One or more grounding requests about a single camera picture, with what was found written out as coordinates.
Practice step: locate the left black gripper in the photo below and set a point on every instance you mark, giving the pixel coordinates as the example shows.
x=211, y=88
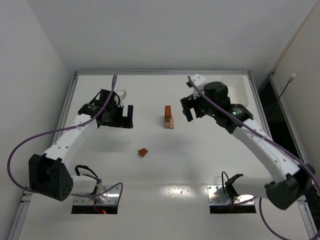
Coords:
x=122, y=120

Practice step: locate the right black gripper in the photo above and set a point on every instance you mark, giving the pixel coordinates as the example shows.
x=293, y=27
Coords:
x=193, y=106

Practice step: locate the red-brown arch block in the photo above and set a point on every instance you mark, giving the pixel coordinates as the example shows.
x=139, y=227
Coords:
x=167, y=112

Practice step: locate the long light wood plank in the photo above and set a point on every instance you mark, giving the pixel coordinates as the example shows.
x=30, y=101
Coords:
x=167, y=125

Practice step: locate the red-brown wedge block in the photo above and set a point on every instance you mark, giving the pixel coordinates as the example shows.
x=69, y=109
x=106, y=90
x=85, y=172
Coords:
x=142, y=152

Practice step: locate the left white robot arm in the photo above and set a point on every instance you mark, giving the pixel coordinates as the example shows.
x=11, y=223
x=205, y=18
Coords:
x=49, y=172

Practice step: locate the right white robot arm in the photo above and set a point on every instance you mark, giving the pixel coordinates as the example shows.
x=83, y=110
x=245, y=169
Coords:
x=289, y=177

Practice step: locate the white open box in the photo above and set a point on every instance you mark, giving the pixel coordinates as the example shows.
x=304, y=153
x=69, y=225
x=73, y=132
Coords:
x=236, y=89

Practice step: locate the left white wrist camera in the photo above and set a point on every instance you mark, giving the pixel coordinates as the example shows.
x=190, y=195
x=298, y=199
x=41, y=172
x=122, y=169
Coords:
x=120, y=96

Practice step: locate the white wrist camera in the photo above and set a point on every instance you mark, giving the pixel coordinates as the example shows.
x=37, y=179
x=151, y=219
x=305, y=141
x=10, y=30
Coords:
x=196, y=80
x=120, y=96

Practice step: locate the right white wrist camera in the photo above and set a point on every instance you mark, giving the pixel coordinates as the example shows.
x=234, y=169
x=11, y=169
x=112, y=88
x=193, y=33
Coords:
x=196, y=80

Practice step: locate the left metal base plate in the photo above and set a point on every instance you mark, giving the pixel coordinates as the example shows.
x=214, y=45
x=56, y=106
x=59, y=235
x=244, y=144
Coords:
x=110, y=197

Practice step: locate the metal base plate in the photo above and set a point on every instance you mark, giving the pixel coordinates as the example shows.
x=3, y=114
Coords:
x=110, y=197
x=217, y=197

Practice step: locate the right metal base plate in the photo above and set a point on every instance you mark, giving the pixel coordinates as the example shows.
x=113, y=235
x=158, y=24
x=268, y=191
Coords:
x=217, y=197

